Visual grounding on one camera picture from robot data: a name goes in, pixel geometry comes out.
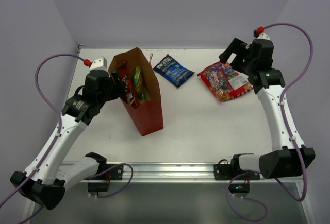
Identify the red Doritos chip bag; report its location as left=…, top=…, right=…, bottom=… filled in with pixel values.
left=118, top=61, right=140, bottom=109

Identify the red patterned snack bag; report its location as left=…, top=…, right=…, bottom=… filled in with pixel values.
left=198, top=62, right=253, bottom=102

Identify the red brown paper bag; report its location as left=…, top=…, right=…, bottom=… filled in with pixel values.
left=108, top=47, right=163, bottom=136

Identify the blue Kettle potato chips bag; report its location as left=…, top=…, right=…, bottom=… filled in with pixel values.
left=153, top=54, right=194, bottom=88

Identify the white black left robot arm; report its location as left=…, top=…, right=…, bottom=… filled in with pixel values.
left=10, top=70, right=125, bottom=210

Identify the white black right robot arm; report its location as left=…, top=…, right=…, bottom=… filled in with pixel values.
left=219, top=38, right=316, bottom=179

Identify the green yellow candy packet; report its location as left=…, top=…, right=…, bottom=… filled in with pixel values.
left=133, top=66, right=146, bottom=101

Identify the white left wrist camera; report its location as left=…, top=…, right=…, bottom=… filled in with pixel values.
left=89, top=57, right=108, bottom=72

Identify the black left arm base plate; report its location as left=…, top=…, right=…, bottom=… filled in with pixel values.
left=87, top=164, right=124, bottom=181

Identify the aluminium front mounting rail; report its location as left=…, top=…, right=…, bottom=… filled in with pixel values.
left=59, top=161, right=305, bottom=183

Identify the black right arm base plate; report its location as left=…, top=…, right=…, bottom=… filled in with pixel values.
left=213, top=159, right=260, bottom=181

